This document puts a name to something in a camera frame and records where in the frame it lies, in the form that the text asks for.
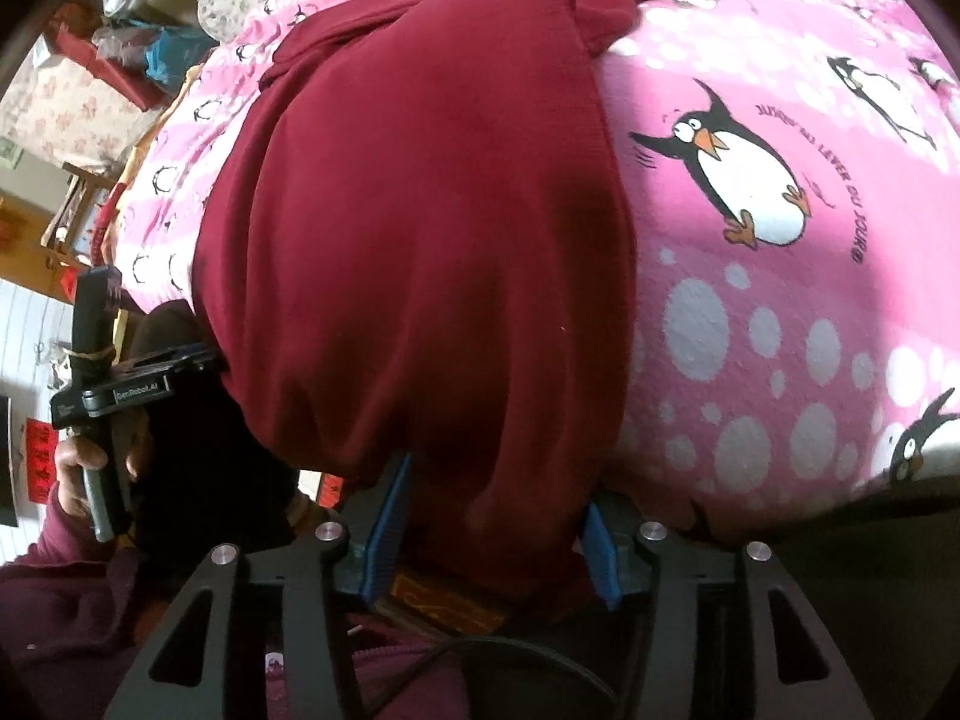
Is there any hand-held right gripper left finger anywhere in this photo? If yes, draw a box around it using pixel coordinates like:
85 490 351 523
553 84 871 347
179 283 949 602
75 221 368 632
101 450 417 720

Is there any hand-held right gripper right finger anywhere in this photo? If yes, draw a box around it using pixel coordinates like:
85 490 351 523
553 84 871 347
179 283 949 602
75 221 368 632
577 499 863 720

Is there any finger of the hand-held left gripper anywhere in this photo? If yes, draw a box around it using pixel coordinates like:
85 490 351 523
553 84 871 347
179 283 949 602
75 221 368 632
124 300 297 571

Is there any maroon sweatshirt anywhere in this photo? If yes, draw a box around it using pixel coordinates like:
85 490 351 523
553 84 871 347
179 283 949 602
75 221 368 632
191 0 695 623

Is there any person's left forearm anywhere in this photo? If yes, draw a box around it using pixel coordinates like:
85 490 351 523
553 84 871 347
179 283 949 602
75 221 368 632
0 495 200 720

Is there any person's left hand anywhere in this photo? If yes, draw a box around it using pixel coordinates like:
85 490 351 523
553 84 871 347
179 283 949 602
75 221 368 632
54 431 151 522

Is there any orange patterned cloth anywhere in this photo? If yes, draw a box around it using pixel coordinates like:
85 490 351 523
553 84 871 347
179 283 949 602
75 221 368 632
386 570 511 635

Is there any red paper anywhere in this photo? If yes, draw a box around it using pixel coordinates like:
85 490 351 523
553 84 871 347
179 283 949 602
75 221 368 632
21 420 59 507

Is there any person's maroon top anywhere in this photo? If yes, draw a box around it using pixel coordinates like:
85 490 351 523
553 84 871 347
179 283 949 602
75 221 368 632
255 604 608 720

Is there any wooden cabinet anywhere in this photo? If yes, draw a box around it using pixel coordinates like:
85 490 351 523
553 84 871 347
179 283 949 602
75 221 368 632
0 195 65 290

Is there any wooden chair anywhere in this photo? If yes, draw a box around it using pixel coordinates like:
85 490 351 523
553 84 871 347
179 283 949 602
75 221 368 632
41 161 117 271

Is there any yellow cloth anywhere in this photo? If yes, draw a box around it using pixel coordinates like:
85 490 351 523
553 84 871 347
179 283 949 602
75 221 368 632
112 64 203 200

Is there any pink penguin print blanket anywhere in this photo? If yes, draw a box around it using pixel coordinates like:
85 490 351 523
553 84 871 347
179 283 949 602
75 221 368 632
112 0 960 548

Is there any floral cushion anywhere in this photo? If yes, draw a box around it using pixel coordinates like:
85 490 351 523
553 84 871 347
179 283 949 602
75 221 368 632
0 52 158 166

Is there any red box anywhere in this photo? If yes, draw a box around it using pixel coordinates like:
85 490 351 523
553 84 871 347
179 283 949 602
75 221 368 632
45 4 170 113

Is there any blue plastic bag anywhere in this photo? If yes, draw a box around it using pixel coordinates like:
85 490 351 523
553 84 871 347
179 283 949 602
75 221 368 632
142 26 203 83

